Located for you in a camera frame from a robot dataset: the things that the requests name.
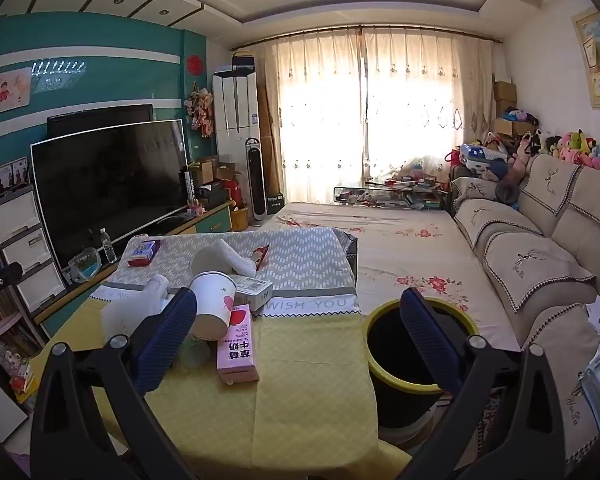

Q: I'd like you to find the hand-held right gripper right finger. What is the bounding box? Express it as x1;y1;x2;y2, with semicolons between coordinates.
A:
399;287;567;480

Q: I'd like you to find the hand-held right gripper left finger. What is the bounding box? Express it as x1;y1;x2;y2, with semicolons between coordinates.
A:
30;287;201;480

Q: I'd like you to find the black bin with yellow rim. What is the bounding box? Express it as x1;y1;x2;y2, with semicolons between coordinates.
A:
362;297;481;443

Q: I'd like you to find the white plastic bottle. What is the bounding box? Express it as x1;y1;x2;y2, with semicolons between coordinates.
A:
147;274;173;311

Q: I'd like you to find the paper cup with pink heart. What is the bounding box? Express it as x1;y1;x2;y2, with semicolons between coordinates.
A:
189;271;237;342

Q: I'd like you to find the pink milk carton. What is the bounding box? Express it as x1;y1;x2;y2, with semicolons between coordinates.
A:
216;304;261;386

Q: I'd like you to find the red box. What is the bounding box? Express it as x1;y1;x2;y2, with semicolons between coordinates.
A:
126;240;162;267

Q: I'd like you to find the white cardboard box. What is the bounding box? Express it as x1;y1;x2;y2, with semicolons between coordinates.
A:
228;275;274;312

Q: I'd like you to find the white tissue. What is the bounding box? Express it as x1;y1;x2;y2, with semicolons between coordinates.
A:
215;239;258;278

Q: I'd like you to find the clear plastic cup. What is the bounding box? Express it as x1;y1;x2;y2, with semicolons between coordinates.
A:
180;335;216;367

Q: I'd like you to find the white plastic drawer cabinet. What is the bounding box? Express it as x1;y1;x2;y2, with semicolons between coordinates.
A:
0;185;67;313

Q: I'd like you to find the white crumpled paper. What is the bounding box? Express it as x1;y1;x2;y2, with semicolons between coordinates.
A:
102;300;147;337

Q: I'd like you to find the floral bed sheet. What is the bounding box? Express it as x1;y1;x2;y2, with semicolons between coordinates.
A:
270;202;521;353

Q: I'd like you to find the glass bowl with plant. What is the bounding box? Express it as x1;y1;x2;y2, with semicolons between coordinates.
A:
69;247;102;283

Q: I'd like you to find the clear water bottle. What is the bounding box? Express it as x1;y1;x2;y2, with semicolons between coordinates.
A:
100;228;117;264

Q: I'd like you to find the beige sofa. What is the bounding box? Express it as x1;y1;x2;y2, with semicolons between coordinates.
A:
450;152;600;466

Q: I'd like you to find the teal television cabinet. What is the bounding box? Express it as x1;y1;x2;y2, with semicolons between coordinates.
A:
32;200;236;326

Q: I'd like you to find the large curved television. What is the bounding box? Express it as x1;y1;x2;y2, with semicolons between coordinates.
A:
30;120;191;273

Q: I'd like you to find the glass coffee table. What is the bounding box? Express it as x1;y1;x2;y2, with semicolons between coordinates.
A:
332;180;451;209

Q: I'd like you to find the brown cardboard box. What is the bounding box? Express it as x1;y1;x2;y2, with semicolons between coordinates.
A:
196;157;221;186

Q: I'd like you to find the black tower fan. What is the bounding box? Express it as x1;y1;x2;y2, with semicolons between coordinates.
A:
245;137;268;227

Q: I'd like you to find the blue star patterned bag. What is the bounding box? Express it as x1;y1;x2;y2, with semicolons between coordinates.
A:
460;143;501;171

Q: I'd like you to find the small black television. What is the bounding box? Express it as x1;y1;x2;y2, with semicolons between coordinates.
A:
46;104;154;138

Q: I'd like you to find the hanging flower decoration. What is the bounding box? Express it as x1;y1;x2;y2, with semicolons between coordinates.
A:
186;82;215;138

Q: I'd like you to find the cream curtain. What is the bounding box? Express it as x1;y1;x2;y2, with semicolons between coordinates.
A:
362;27;496;186
252;30;366;206

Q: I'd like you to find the white standing air conditioner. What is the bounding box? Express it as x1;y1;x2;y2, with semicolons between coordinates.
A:
212;69;261;221

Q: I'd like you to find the row of plush toys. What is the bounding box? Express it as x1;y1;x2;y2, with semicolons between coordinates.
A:
517;127;600;176

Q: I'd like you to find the curtain rod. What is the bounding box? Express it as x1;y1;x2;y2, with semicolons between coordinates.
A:
230;22;503;53

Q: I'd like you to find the pink wall poster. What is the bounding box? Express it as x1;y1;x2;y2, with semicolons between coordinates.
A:
0;67;33;117

